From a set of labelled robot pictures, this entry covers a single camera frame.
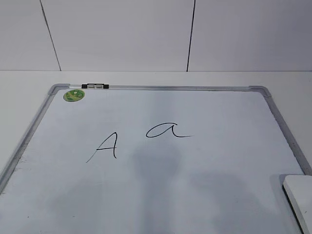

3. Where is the white board eraser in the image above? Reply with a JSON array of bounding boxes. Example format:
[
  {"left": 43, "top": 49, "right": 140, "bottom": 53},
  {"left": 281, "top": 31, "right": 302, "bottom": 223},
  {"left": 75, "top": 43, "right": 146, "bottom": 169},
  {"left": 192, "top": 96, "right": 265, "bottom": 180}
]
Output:
[{"left": 283, "top": 175, "right": 312, "bottom": 234}]

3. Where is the black silver hanging clip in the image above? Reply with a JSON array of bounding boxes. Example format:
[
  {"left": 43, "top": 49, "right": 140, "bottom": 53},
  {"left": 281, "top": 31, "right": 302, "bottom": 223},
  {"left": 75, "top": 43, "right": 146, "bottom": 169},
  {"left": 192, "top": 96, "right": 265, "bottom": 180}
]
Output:
[{"left": 81, "top": 83, "right": 109, "bottom": 89}]

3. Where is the round green sticker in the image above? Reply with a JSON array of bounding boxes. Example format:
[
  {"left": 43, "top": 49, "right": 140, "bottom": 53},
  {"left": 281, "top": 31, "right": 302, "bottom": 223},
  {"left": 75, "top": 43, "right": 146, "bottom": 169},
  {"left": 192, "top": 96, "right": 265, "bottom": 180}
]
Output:
[{"left": 63, "top": 89, "right": 85, "bottom": 102}]

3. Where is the white board with aluminium frame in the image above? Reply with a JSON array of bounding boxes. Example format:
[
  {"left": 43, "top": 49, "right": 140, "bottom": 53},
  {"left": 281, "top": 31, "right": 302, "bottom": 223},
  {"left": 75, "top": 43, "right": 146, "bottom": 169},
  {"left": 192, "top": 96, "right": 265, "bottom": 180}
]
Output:
[{"left": 0, "top": 84, "right": 312, "bottom": 234}]

